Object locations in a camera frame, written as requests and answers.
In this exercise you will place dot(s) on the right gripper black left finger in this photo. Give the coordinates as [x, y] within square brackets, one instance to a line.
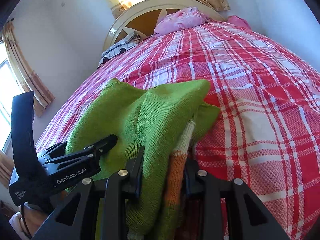
[96, 209]

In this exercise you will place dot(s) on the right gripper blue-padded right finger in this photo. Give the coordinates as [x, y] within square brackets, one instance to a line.
[228, 208]

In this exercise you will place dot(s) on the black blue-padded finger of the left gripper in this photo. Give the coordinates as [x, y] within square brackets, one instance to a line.
[94, 150]

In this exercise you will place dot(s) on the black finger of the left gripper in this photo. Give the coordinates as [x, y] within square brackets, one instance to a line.
[52, 152]

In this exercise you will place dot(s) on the green orange striped knit sweater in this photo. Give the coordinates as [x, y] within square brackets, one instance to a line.
[165, 120]

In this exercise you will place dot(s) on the pink clothing of person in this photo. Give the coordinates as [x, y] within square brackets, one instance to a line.
[17, 223]

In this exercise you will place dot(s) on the person's left hand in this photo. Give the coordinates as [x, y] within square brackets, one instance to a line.
[32, 219]

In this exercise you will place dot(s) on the yellow curtain at side window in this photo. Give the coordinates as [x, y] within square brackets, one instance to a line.
[26, 76]

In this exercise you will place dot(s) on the side window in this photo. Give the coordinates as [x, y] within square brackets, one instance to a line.
[9, 88]

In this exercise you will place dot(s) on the red white plaid bedspread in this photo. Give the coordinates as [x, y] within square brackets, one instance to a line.
[267, 130]

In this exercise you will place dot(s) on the white black patterned pillow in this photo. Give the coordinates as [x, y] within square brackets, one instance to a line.
[127, 43]

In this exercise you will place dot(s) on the cream wooden headboard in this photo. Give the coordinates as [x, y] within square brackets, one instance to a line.
[143, 17]

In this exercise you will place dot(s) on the pink floral pillow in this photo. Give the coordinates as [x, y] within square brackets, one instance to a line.
[183, 19]

